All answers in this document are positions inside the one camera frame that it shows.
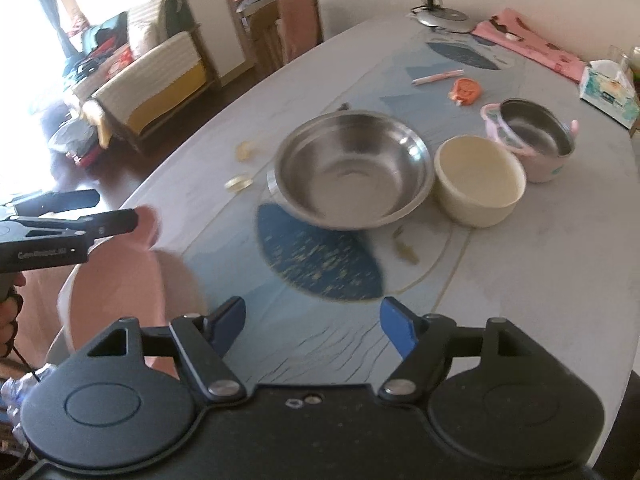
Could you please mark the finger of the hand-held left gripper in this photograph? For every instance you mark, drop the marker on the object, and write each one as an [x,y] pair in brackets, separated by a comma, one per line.
[110,222]
[60,201]

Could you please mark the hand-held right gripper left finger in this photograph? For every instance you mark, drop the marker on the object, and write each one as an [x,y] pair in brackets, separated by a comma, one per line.
[227,317]

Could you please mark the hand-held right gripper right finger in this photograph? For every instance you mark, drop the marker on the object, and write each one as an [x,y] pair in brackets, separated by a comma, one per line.
[400,327]

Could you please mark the pink bear-shaped plate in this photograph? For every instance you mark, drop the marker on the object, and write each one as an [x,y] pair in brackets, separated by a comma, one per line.
[130,290]

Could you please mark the large steel bowl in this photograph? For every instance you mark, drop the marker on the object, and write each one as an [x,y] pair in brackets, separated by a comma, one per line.
[350,170]

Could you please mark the cream bowl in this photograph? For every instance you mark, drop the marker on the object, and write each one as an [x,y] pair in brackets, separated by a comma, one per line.
[480,180]

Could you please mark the person's left hand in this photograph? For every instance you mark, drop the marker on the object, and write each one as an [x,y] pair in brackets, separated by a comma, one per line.
[9,320]

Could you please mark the grey plastic bag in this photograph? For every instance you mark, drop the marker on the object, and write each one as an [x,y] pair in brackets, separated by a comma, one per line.
[75,140]

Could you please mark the blue patterned table runner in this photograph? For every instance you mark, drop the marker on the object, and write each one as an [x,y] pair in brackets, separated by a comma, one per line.
[320,280]

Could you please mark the small yellow wrapper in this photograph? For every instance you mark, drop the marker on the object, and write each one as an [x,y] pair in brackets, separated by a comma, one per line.
[238,184]
[246,150]

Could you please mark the clear plastic bottle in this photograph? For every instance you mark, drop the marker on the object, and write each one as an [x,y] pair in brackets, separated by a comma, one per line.
[25,395]

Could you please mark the sofa with cream cover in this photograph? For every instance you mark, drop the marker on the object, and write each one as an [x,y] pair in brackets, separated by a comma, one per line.
[150,75]

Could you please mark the pile of clothes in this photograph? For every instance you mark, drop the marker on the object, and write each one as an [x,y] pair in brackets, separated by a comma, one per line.
[100,52]

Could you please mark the wooden chair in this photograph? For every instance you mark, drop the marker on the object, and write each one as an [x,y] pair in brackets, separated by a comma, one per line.
[265,35]

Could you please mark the orange small toy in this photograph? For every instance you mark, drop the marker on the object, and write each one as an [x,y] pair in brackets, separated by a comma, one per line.
[466,91]

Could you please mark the pink pen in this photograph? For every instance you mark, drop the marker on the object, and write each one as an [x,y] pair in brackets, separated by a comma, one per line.
[437,77]

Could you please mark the pink towel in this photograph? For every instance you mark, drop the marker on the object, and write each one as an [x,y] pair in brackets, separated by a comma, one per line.
[300,25]

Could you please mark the pink printed cloth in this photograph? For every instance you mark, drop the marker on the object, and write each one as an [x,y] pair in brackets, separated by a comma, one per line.
[530,42]

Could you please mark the tissue box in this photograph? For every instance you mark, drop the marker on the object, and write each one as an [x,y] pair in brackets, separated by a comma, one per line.
[607,92]

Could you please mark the small glass cup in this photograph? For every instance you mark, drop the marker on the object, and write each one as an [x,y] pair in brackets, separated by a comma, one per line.
[617,56]

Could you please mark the large glass jar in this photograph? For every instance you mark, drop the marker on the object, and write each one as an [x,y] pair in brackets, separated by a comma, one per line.
[636,62]

